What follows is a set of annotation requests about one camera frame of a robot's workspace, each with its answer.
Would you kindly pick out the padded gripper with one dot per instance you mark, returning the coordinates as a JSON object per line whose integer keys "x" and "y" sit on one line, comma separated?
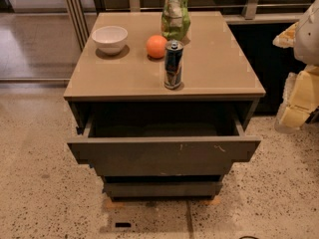
{"x": 308, "y": 39}

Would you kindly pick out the grey top drawer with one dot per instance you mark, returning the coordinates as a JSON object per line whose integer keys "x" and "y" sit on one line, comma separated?
{"x": 164, "y": 156}

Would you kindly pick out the grey drawer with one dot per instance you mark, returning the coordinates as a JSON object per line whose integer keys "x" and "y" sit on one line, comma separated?
{"x": 164, "y": 156}
{"x": 162, "y": 186}

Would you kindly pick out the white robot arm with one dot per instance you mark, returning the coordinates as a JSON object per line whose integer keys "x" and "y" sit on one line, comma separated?
{"x": 303, "y": 38}

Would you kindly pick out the grey drawer cabinet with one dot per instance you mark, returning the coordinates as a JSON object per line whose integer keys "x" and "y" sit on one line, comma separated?
{"x": 124, "y": 95}

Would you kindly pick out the grey lower drawer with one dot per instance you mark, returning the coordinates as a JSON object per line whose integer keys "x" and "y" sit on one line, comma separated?
{"x": 162, "y": 186}

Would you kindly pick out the blue silver drink can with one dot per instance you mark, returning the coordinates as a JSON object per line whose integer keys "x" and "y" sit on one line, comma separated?
{"x": 172, "y": 64}

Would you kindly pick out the green chip bag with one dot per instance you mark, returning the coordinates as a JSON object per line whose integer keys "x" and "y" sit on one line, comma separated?
{"x": 175, "y": 20}

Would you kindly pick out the orange fruit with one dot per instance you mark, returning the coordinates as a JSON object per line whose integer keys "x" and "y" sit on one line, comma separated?
{"x": 156, "y": 46}

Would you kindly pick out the white ceramic bowl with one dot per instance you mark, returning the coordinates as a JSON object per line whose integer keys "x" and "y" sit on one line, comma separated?
{"x": 110, "y": 39}

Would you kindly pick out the black floor socket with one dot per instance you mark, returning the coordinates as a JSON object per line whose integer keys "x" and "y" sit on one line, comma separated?
{"x": 123, "y": 225}

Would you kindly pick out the metal window rail frame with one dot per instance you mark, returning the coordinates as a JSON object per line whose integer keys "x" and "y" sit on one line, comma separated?
{"x": 247, "y": 18}

